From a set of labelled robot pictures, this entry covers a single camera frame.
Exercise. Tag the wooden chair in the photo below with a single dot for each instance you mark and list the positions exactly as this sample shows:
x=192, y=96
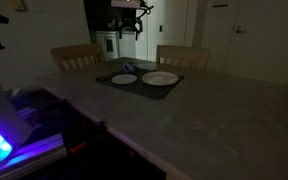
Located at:
x=189, y=57
x=93, y=52

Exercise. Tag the right wooden chair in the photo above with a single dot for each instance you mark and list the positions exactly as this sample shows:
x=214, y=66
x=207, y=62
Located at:
x=189, y=57

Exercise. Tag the white door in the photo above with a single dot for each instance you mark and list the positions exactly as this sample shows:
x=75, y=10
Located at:
x=259, y=43

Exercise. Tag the large white plate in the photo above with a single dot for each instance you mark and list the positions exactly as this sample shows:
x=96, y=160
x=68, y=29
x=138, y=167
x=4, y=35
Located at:
x=159, y=78

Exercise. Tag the blue towel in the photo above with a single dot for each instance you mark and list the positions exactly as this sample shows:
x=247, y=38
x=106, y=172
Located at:
x=129, y=68

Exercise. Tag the small white plate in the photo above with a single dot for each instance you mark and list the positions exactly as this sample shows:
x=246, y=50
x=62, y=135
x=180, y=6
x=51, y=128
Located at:
x=124, y=79

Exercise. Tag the black placemat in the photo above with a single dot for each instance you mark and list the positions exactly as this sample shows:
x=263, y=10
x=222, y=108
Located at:
x=139, y=87

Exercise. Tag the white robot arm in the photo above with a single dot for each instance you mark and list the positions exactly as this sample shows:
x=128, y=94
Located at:
x=132, y=11

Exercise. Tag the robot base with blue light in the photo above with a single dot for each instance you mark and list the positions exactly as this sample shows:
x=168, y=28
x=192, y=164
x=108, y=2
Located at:
x=17, y=159

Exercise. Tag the left wooden chair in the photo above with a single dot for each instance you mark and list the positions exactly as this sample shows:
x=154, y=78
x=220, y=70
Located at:
x=93, y=52

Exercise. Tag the white kitchen cabinet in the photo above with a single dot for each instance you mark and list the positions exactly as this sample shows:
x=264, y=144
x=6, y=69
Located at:
x=116, y=45

